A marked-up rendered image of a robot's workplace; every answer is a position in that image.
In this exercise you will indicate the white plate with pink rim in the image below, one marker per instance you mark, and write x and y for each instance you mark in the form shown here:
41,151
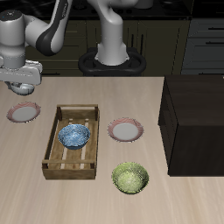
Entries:
125,130
22,113

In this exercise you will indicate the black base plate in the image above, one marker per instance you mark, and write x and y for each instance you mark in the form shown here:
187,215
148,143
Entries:
87,65

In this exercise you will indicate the wooden slat tray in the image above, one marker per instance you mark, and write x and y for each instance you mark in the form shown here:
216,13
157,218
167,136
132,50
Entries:
55,163

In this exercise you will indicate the dark wooden cabinet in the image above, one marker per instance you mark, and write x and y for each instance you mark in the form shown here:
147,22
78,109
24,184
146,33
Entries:
195,125

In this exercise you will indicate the dark kitchen cupboards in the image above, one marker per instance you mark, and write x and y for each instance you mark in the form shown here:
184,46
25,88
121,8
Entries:
204,43

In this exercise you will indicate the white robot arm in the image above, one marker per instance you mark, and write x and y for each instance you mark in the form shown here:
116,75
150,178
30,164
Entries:
110,35

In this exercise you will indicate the blue bowl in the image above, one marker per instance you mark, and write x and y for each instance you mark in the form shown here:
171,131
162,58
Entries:
74,136

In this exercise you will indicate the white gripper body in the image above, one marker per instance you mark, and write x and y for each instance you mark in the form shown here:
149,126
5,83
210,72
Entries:
20,75

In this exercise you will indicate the green bowl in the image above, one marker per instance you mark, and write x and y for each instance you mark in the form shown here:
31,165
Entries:
130,178

